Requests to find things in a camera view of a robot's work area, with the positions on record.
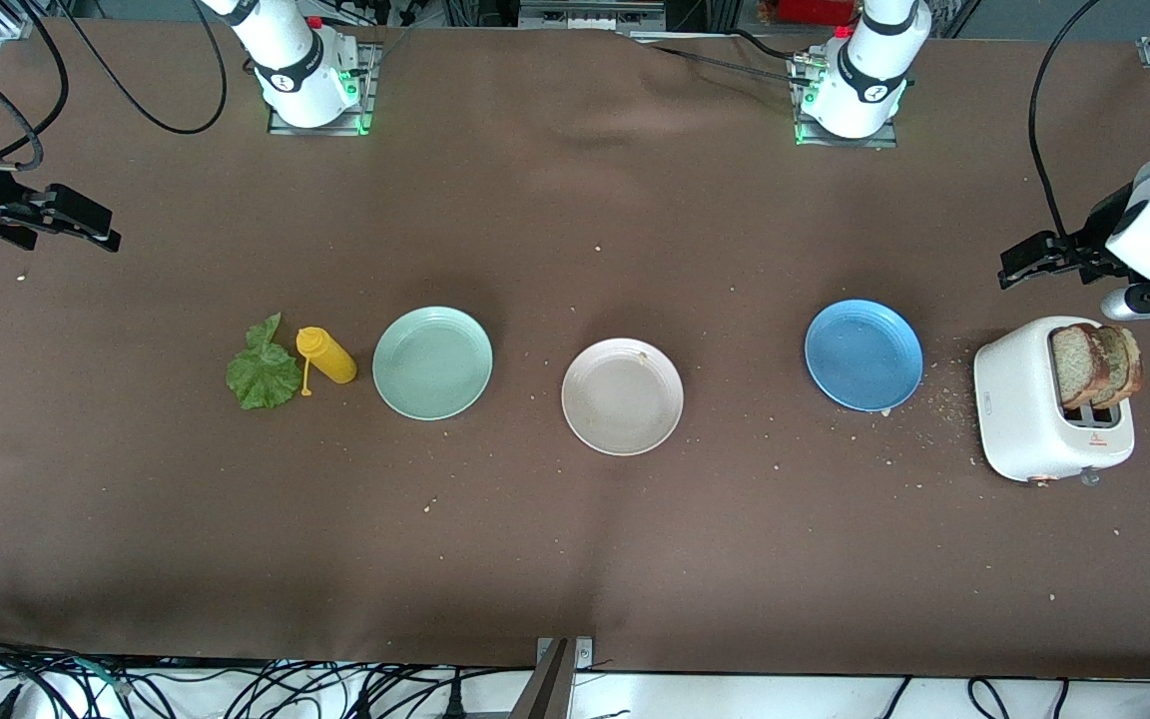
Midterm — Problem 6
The beige plate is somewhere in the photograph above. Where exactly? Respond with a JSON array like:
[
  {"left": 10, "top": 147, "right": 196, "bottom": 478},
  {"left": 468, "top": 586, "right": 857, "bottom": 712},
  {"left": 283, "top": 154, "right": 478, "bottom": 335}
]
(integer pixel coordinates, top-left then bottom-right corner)
[{"left": 561, "top": 338, "right": 685, "bottom": 457}]

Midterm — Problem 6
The black base cable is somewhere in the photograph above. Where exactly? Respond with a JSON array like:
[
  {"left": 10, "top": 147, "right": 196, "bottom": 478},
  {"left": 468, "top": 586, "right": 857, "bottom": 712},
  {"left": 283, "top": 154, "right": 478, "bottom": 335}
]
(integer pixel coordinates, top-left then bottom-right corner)
[{"left": 625, "top": 28, "right": 816, "bottom": 86}]

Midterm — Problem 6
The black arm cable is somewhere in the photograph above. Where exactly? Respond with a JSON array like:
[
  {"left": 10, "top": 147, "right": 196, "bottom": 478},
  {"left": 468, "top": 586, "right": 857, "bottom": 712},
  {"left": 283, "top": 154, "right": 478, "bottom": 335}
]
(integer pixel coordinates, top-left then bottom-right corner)
[
  {"left": 0, "top": 0, "right": 229, "bottom": 173},
  {"left": 1026, "top": 0, "right": 1107, "bottom": 241}
]

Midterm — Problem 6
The red box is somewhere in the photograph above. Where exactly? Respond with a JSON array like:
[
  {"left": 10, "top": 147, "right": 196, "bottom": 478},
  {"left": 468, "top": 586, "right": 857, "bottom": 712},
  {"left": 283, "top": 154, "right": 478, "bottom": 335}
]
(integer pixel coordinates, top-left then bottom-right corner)
[{"left": 775, "top": 0, "right": 858, "bottom": 26}]

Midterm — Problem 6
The blue plate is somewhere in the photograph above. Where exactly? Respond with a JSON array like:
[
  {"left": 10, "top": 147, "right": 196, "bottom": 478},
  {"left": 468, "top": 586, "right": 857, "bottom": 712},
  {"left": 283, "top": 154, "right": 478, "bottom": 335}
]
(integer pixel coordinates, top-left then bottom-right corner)
[{"left": 804, "top": 300, "right": 924, "bottom": 412}]

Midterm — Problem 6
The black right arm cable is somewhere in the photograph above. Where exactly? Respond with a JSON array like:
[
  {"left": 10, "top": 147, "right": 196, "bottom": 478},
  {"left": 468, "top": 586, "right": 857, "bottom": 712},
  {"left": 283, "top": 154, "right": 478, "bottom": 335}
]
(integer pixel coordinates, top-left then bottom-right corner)
[{"left": 0, "top": 0, "right": 229, "bottom": 173}]

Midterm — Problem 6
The yellow squeeze bottle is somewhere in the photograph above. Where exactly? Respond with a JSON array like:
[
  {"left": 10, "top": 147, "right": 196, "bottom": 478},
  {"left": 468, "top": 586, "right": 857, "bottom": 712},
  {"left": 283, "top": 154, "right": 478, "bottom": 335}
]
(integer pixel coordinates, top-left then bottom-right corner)
[{"left": 295, "top": 326, "right": 358, "bottom": 397}]

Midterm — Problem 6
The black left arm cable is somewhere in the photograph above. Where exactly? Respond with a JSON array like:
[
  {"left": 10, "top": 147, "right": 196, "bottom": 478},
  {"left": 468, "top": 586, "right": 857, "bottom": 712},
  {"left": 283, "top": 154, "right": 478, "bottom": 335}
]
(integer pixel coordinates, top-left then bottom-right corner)
[{"left": 1026, "top": 0, "right": 1107, "bottom": 241}]

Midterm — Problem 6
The brown bread slice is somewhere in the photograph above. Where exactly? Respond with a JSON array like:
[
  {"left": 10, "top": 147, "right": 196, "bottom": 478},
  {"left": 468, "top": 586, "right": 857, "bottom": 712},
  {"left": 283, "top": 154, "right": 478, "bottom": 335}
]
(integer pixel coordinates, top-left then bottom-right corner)
[
  {"left": 1049, "top": 323, "right": 1105, "bottom": 408},
  {"left": 1094, "top": 325, "right": 1145, "bottom": 405}
]

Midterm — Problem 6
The mint green plate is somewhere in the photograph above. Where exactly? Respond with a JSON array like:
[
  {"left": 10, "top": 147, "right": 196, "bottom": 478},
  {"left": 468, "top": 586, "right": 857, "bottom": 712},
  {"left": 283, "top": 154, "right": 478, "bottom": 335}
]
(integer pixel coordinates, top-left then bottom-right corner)
[{"left": 372, "top": 306, "right": 494, "bottom": 421}]

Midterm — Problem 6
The brown tablecloth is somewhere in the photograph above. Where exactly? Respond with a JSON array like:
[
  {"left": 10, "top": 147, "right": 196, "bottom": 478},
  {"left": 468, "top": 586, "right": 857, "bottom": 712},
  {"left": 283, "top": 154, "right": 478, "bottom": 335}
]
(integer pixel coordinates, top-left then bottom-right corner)
[{"left": 0, "top": 15, "right": 1150, "bottom": 680}]

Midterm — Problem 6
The green lettuce leaf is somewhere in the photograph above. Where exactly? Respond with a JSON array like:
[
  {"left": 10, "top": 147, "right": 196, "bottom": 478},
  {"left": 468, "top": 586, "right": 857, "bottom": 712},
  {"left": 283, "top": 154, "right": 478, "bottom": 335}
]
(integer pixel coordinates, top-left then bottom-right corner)
[{"left": 226, "top": 313, "right": 304, "bottom": 411}]

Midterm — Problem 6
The tangled black cable bundle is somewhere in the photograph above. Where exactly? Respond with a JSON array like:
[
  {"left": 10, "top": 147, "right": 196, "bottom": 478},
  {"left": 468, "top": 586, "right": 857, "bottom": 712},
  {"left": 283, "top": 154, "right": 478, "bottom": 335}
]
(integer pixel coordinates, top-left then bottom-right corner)
[{"left": 0, "top": 629, "right": 536, "bottom": 719}]

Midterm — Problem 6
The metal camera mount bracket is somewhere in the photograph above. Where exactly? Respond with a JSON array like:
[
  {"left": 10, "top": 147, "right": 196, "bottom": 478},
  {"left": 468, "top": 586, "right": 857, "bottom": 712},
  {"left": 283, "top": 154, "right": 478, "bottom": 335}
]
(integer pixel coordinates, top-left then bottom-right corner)
[{"left": 510, "top": 636, "right": 596, "bottom": 719}]

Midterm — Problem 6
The white toaster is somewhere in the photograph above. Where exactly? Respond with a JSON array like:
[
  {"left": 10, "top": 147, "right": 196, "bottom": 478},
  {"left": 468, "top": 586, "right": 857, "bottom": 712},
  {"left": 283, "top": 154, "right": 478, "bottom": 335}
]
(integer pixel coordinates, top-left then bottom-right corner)
[{"left": 972, "top": 316, "right": 1137, "bottom": 487}]

